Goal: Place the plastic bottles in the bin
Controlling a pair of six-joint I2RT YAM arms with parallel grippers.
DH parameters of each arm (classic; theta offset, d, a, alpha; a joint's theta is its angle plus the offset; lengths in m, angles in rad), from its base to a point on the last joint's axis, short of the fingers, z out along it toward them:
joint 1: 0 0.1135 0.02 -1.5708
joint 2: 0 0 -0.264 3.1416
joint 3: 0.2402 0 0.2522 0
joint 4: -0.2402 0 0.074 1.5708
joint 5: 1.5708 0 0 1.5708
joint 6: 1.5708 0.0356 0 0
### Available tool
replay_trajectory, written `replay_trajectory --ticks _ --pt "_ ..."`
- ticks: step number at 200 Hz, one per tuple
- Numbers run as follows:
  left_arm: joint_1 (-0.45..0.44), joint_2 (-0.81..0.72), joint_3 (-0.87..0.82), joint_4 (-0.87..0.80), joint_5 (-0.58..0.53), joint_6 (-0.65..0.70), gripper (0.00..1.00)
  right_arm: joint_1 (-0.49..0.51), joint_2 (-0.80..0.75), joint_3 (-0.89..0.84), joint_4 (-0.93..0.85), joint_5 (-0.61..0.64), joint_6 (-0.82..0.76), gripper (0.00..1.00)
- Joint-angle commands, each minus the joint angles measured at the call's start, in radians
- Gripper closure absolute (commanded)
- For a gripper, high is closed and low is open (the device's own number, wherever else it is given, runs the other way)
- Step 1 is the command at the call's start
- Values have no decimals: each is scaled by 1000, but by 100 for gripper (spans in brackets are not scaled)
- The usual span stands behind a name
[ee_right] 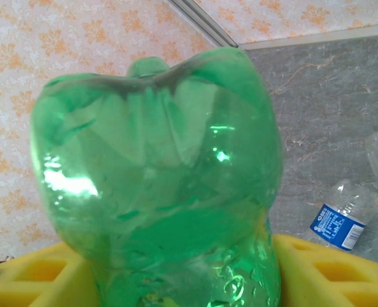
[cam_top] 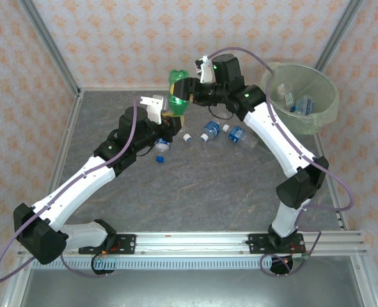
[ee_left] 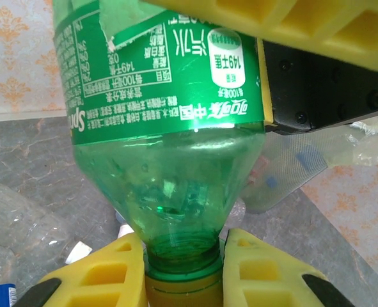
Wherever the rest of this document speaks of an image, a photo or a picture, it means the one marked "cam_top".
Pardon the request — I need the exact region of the translucent green waste bin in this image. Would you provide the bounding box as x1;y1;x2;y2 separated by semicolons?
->
260;62;340;136

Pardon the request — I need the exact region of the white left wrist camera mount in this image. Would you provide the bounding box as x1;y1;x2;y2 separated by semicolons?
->
139;95;166;125

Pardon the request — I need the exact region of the clear bottle with green label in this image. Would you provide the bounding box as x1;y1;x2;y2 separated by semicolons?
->
276;82;297;108

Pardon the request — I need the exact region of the grey slotted cable duct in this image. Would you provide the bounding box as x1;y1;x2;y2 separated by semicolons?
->
31;257;272;271

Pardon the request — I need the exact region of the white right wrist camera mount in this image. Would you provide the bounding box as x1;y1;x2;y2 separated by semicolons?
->
193;56;216;84

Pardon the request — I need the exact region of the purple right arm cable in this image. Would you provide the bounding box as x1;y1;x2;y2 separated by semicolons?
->
207;47;354;278

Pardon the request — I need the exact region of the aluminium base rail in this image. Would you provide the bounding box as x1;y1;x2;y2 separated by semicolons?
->
17;232;367;256

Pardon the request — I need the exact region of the blue-label bottle with white cap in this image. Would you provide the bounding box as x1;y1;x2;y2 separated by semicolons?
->
222;123;260;150
199;111;228;143

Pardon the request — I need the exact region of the clear bottle with white cap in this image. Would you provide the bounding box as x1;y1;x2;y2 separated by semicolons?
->
178;126;193;143

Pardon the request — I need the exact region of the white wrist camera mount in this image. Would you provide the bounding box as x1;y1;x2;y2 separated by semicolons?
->
193;56;216;84
139;95;166;125

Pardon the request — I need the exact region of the blue-label bottle with blue cap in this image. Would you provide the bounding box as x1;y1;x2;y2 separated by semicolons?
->
153;137;172;164
290;95;316;115

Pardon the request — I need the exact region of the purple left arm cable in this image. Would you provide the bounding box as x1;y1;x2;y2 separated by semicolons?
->
0;97;138;285

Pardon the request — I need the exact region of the aluminium table edge profile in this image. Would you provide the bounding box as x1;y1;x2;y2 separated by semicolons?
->
313;132;350;232
46;90;83;209

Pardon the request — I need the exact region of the green plastic bottle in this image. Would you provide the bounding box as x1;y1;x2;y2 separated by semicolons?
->
168;68;190;116

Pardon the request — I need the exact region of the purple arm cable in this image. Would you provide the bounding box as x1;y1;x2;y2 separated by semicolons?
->
207;47;354;278
0;97;138;285

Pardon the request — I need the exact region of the aluminium corner post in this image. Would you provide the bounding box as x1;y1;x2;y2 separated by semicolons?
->
314;0;365;72
17;0;83;97

